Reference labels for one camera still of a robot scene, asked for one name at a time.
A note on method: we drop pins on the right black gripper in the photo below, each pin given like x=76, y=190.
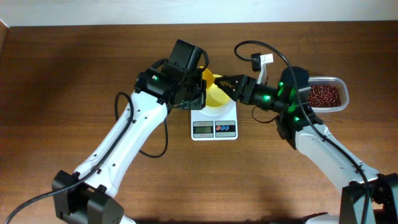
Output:
x=244, y=89

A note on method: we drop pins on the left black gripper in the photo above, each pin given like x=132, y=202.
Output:
x=199, y=104

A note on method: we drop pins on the yellow measuring scoop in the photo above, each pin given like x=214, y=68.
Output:
x=209, y=79

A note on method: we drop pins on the red beans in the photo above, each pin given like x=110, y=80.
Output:
x=324, y=96

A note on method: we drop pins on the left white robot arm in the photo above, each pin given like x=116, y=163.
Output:
x=87, y=195

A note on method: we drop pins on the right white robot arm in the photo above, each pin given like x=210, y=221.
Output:
x=367, y=196

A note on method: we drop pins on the yellow plastic bowl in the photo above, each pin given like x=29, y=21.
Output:
x=217, y=99

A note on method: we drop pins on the white digital kitchen scale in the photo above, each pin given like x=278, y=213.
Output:
x=214, y=123

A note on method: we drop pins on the clear plastic food container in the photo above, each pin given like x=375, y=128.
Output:
x=341, y=87

